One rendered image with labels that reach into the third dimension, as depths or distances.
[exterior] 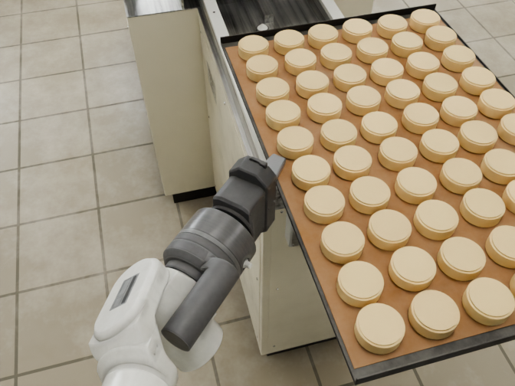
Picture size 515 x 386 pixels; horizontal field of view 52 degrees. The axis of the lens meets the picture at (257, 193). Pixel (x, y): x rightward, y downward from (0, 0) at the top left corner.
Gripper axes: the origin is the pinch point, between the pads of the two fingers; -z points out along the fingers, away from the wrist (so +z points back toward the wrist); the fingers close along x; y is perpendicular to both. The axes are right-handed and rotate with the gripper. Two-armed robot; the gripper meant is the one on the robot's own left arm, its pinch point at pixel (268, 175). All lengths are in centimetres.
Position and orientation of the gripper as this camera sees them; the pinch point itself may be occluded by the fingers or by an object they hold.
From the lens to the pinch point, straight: 70.0
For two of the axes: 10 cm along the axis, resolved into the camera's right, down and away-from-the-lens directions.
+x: 0.0, -6.4, -7.7
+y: -8.7, -3.8, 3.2
